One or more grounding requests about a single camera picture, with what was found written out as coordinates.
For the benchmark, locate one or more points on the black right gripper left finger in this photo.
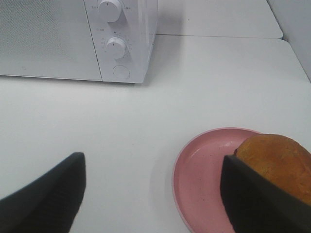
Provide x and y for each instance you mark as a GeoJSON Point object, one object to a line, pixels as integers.
{"type": "Point", "coordinates": [50, 203]}

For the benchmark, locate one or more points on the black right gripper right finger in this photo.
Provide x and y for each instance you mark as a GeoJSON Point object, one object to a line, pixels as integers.
{"type": "Point", "coordinates": [254, 205]}

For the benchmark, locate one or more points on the burger with brown bun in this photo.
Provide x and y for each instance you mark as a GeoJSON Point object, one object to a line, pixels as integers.
{"type": "Point", "coordinates": [280, 160]}

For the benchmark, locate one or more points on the pink round plate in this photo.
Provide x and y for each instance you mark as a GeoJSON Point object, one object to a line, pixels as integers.
{"type": "Point", "coordinates": [196, 179]}

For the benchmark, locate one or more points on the round white door release button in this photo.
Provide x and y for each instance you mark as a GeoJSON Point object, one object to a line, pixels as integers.
{"type": "Point", "coordinates": [121, 72]}

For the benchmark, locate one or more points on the white microwave door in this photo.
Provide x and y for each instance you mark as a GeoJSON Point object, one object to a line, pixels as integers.
{"type": "Point", "coordinates": [47, 39]}

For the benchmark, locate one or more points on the white lower timer knob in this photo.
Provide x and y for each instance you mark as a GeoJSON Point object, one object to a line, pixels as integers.
{"type": "Point", "coordinates": [116, 47]}

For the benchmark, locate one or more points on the white microwave oven body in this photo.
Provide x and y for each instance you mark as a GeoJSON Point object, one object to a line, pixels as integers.
{"type": "Point", "coordinates": [137, 26]}

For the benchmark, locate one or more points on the white upper microwave knob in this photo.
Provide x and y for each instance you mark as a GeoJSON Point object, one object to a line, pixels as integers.
{"type": "Point", "coordinates": [109, 10]}

